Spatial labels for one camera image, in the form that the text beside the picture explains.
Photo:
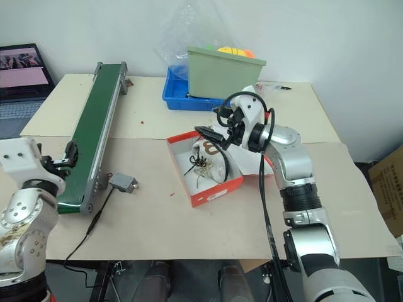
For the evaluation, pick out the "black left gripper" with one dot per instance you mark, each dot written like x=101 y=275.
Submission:
x=58 y=168

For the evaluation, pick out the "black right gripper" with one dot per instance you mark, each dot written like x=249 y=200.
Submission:
x=236 y=129

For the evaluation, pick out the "white shoe with black laces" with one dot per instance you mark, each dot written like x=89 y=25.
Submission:
x=217 y=171

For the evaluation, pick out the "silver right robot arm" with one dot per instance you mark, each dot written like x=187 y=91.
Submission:
x=296 y=163

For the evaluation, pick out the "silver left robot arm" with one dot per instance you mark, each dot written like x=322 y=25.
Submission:
x=28 y=220

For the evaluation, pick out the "red and white shoebox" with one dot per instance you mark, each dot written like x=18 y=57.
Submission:
x=217 y=195

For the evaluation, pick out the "green conveyor belt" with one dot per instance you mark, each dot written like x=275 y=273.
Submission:
x=91 y=132

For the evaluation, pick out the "pale green plastic bin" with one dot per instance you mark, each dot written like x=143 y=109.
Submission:
x=220 y=75

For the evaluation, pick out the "blue plastic bin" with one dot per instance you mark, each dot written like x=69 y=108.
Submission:
x=176 y=94

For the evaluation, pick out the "grey conveyor control box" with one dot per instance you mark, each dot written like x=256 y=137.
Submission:
x=123 y=182

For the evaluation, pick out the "clear plastic packet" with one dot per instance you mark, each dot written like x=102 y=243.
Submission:
x=266 y=87

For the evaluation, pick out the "yellow toy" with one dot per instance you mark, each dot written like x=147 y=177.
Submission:
x=231 y=51

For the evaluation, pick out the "black marker pen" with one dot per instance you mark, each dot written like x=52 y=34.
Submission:
x=285 y=88

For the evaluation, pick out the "orange toy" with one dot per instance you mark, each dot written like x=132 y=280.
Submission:
x=249 y=54

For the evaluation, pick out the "laptop computer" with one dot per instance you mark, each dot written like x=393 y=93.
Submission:
x=22 y=72

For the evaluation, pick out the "clear plastic bag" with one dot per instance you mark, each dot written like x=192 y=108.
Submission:
x=189 y=31

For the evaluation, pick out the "brown cardboard box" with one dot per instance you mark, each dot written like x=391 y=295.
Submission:
x=388 y=188

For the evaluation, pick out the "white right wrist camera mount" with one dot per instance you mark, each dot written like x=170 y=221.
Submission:
x=250 y=108

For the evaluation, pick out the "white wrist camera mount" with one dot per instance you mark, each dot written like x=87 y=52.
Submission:
x=250 y=108
x=19 y=157

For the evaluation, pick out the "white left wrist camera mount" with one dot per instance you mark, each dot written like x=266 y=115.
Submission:
x=19 y=157

